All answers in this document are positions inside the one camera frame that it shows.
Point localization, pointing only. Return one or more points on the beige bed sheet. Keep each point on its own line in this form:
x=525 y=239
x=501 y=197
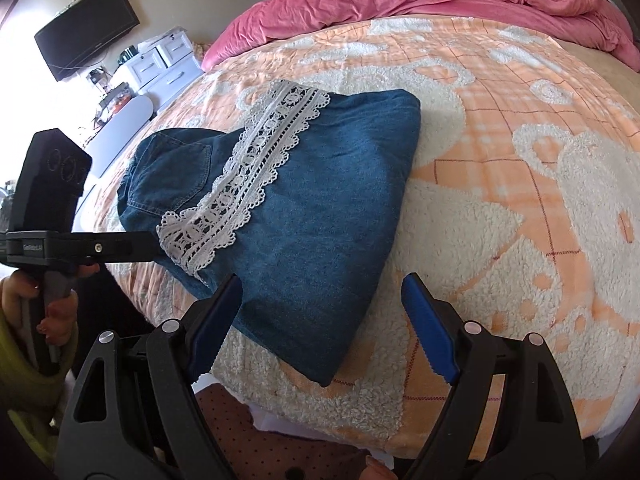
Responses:
x=605 y=70

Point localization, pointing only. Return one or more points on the person's left forearm green sleeve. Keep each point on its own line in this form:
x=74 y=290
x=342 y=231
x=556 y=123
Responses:
x=20 y=390

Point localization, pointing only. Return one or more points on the person's left hand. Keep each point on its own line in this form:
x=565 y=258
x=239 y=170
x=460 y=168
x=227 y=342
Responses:
x=60 y=317

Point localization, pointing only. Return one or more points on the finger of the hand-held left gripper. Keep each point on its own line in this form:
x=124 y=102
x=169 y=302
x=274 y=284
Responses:
x=120 y=246

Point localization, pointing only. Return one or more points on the blue denim pants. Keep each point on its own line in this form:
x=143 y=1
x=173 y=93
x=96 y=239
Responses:
x=325 y=185

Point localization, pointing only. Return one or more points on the orange and white fleece blanket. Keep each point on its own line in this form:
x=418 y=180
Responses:
x=500 y=185

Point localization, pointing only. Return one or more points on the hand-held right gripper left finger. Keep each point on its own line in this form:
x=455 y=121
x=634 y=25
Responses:
x=215 y=331

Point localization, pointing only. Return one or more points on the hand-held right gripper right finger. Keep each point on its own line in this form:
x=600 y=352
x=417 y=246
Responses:
x=431 y=331

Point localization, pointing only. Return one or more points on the white drawer dresser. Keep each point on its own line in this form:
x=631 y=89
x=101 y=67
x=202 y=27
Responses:
x=165 y=70

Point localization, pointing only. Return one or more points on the beige cushion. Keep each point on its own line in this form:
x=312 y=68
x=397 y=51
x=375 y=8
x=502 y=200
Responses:
x=201 y=49

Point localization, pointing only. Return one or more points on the person's brown dotted trousers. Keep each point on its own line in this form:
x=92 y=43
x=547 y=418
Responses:
x=280 y=435

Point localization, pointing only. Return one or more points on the pink duvet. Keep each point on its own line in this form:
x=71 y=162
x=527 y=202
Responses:
x=375 y=0

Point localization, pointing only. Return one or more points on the black television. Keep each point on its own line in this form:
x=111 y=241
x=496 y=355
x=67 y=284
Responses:
x=85 y=35

